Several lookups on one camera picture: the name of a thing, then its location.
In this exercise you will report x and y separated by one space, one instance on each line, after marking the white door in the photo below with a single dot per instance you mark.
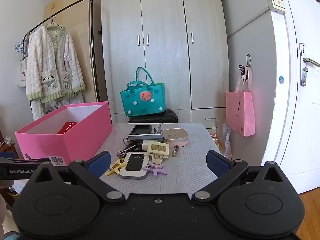
287 105

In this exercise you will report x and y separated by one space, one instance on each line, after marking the white charger plug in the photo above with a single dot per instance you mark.
145 145

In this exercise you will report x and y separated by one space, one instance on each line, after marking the beige rounded case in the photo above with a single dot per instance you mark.
175 135

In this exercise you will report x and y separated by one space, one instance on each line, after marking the cream hair claw clip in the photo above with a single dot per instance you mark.
157 148

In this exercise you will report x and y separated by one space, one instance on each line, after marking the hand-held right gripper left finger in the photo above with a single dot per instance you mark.
100 163

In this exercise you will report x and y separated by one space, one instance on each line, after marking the yellow hair clip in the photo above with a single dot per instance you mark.
116 167

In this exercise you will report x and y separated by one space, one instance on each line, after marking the blue door sticker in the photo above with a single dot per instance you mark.
281 80

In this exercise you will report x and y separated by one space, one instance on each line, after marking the pink cardboard box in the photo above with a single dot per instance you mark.
75 140

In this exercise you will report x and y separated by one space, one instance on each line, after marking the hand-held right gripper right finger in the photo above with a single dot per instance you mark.
216 162

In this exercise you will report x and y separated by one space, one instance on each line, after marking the black suitcase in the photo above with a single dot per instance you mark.
170 116

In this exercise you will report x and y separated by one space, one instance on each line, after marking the black clothes rack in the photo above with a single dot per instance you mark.
92 30

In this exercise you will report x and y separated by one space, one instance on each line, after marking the purple star hair clip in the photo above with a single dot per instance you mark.
156 170

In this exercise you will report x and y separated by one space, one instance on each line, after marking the clear plastic bag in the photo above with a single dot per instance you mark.
227 140

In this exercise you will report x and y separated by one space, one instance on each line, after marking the gold black cylinder battery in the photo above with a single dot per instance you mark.
175 151

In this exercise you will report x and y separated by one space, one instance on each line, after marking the red flat printed box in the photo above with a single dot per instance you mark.
66 128

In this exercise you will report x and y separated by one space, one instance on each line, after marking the black battery charger cradle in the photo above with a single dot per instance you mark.
140 130

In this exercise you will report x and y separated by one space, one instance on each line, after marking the pink paper shopping bag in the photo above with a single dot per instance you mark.
240 112

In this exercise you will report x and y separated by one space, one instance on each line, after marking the teal felt handbag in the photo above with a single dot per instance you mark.
140 105

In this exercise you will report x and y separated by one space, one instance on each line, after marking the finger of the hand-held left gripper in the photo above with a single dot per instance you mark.
30 160

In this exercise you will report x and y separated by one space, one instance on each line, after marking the wooden shelf unit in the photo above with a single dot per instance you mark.
7 145

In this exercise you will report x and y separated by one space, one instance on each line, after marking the grey wood three-door wardrobe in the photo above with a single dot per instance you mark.
162 17

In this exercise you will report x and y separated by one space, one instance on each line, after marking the beige light switch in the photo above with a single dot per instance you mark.
277 2

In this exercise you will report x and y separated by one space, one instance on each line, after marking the white tote bag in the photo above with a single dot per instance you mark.
22 75

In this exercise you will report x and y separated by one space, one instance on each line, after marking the dark bunch of keys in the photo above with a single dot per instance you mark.
128 147

